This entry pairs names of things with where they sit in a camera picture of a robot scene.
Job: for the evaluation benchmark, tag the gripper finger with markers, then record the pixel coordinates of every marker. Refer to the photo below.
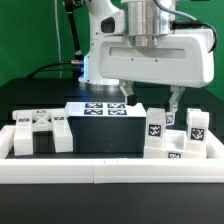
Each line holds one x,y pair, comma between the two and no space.
129,95
172,104

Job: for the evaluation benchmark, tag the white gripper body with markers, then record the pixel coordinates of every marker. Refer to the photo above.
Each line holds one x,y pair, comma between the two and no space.
182,58

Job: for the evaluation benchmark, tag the white chair seat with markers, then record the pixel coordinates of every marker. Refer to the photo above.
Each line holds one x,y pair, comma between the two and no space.
173,144

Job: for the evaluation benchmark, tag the white chair back frame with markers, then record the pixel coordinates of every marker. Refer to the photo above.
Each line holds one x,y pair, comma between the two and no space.
41,120

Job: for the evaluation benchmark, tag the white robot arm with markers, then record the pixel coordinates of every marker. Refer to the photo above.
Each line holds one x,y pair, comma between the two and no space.
147,41

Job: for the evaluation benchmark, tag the white tagged cube far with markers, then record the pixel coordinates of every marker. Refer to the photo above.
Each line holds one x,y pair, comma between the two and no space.
192,110

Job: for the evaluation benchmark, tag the white tagged cube nut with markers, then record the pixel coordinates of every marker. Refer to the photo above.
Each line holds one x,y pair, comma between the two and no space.
169,118

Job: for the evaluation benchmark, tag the white U-shaped fence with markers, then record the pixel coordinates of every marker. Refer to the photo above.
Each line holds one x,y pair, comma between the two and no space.
96,171

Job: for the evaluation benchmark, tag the white marker base plate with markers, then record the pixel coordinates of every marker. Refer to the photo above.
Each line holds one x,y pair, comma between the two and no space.
104,109

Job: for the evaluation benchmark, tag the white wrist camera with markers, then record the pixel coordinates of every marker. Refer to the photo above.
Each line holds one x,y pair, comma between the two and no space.
114,24

